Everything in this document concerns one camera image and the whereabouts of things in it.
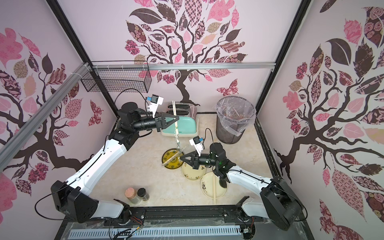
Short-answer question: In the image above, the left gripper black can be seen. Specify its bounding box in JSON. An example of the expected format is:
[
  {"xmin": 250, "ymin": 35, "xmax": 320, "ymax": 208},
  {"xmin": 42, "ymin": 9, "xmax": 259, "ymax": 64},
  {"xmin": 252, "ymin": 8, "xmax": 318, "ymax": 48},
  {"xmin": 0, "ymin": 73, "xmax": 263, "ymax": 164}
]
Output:
[{"xmin": 133, "ymin": 111, "xmax": 180, "ymax": 132}]

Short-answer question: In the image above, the chopsticks panda wrapper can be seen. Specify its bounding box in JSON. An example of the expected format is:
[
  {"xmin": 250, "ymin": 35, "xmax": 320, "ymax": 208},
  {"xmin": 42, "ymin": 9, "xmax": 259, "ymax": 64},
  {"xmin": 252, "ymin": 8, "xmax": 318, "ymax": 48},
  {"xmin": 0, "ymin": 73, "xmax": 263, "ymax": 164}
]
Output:
[{"xmin": 172, "ymin": 101, "xmax": 182, "ymax": 152}]

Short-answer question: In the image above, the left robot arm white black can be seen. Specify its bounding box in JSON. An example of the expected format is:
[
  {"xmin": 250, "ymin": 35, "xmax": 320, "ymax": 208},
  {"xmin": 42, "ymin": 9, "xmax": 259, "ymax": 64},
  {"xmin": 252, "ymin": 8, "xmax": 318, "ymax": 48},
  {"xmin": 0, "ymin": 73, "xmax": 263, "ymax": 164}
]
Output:
[{"xmin": 51, "ymin": 102, "xmax": 179, "ymax": 225}]

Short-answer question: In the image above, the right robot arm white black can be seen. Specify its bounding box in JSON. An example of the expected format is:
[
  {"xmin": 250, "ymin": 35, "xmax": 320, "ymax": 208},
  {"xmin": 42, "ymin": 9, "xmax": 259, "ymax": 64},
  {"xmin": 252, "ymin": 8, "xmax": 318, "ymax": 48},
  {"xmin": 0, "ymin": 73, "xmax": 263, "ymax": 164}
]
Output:
[{"xmin": 180, "ymin": 143, "xmax": 305, "ymax": 231}]

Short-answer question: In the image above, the yellow patterned plate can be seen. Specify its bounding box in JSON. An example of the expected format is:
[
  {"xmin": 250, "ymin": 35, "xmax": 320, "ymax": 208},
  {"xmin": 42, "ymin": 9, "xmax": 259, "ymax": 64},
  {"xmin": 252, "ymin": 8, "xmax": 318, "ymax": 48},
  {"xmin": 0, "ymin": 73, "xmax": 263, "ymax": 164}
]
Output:
[{"xmin": 161, "ymin": 148, "xmax": 186, "ymax": 170}]

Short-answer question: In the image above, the cream plate with calligraphy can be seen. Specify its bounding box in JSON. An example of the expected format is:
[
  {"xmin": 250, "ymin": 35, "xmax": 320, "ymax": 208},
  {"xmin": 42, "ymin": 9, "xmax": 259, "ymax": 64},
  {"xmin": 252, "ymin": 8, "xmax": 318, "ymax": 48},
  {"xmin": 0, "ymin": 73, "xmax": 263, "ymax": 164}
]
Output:
[{"xmin": 182, "ymin": 163, "xmax": 206, "ymax": 181}]

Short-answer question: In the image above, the mint green toaster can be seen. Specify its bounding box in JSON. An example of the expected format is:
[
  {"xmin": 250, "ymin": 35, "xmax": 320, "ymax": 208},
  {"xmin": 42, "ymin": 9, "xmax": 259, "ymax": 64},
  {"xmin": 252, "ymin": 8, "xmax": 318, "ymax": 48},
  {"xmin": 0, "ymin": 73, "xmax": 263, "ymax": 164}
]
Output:
[{"xmin": 161, "ymin": 103, "xmax": 199, "ymax": 138}]

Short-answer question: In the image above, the cream plate with green patch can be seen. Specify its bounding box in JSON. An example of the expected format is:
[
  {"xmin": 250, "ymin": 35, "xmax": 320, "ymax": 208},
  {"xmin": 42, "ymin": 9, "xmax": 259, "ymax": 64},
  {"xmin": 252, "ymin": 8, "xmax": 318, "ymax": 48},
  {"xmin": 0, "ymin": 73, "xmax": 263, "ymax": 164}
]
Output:
[{"xmin": 200, "ymin": 172, "xmax": 227, "ymax": 199}]

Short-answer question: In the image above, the black lid spice jar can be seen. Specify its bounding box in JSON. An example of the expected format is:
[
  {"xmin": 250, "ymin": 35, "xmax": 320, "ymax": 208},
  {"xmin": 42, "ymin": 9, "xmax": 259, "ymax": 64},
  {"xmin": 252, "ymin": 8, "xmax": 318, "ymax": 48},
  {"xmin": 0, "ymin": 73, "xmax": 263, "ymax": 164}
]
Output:
[{"xmin": 137, "ymin": 188, "xmax": 150, "ymax": 202}]

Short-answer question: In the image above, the black mesh trash bin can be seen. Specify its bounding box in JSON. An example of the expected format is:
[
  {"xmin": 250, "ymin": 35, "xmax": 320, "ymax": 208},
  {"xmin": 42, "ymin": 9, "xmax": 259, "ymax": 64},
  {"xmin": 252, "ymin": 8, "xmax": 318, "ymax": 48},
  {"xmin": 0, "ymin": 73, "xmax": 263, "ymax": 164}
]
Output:
[{"xmin": 215, "ymin": 95, "xmax": 257, "ymax": 145}]

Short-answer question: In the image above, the clear plastic bin liner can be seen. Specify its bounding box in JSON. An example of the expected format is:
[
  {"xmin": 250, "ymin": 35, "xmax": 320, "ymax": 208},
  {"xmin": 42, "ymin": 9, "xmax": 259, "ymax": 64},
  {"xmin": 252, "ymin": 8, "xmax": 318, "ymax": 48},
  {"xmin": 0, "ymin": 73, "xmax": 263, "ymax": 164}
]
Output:
[{"xmin": 215, "ymin": 95, "xmax": 258, "ymax": 137}]

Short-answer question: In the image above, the pink lid spice jar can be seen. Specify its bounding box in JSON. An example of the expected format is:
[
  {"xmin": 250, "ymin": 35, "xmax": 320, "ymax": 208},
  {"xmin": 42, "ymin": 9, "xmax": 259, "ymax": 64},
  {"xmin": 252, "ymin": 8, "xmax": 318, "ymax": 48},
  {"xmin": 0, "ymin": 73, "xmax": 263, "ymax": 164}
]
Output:
[{"xmin": 125, "ymin": 188, "xmax": 141, "ymax": 205}]

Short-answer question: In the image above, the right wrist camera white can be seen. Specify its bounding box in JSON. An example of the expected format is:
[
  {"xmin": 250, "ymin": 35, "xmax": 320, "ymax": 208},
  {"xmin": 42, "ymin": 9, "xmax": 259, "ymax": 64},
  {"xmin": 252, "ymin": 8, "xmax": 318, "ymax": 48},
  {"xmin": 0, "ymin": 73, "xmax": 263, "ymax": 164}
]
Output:
[{"xmin": 189, "ymin": 136, "xmax": 205, "ymax": 157}]

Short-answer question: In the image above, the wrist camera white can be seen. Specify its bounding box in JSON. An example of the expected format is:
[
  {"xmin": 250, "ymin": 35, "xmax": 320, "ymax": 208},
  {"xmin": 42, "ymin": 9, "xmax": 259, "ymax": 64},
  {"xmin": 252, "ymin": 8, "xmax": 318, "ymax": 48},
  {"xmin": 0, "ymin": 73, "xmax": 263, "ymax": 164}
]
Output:
[
  {"xmin": 189, "ymin": 136, "xmax": 205, "ymax": 157},
  {"xmin": 146, "ymin": 95, "xmax": 164, "ymax": 118}
]

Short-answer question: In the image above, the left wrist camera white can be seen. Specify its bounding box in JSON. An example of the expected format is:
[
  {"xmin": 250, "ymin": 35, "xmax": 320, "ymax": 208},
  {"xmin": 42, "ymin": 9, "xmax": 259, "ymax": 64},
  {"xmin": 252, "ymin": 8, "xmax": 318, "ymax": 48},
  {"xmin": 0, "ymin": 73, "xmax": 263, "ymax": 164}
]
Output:
[{"xmin": 146, "ymin": 95, "xmax": 164, "ymax": 118}]

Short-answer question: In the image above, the black wire wall basket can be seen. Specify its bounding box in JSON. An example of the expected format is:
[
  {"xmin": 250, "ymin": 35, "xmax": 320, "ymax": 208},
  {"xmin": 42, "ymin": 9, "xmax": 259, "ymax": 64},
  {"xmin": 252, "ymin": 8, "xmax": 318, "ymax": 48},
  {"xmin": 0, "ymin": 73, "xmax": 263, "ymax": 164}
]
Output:
[{"xmin": 81, "ymin": 60, "xmax": 152, "ymax": 93}]

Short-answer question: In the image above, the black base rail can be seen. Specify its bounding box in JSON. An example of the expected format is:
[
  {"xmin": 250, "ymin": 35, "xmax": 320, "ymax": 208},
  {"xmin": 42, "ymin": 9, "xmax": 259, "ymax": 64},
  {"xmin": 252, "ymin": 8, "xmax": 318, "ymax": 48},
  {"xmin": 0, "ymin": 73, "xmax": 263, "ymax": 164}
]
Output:
[{"xmin": 55, "ymin": 205, "xmax": 314, "ymax": 240}]

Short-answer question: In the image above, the aluminium frame bar left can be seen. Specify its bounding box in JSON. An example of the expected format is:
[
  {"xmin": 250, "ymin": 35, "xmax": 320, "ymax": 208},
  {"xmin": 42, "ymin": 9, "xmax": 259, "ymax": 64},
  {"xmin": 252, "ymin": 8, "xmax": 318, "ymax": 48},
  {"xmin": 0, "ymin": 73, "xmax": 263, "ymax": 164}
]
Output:
[{"xmin": 1, "ymin": 63, "xmax": 91, "ymax": 170}]

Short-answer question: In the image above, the aluminium frame bar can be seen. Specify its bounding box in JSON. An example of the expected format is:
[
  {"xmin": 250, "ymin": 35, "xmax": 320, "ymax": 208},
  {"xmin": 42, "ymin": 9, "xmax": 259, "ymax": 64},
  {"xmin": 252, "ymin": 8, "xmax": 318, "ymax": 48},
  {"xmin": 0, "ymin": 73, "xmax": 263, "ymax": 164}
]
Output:
[
  {"xmin": 1, "ymin": 63, "xmax": 91, "ymax": 170},
  {"xmin": 92, "ymin": 62, "xmax": 276, "ymax": 71}
]

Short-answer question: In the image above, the aluminium frame bar rear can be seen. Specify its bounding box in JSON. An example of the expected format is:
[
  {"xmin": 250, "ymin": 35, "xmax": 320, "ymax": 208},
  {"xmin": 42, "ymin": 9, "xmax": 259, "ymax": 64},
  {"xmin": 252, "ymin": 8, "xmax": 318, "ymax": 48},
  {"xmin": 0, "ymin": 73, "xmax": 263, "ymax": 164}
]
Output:
[{"xmin": 92, "ymin": 62, "xmax": 276, "ymax": 71}]

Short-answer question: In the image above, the white slotted cable duct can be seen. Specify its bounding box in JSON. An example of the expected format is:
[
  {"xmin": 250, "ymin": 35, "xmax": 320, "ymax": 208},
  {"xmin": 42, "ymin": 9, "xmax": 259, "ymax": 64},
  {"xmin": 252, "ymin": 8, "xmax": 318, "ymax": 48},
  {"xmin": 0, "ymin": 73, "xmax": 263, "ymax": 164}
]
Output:
[{"xmin": 67, "ymin": 226, "xmax": 242, "ymax": 240}]

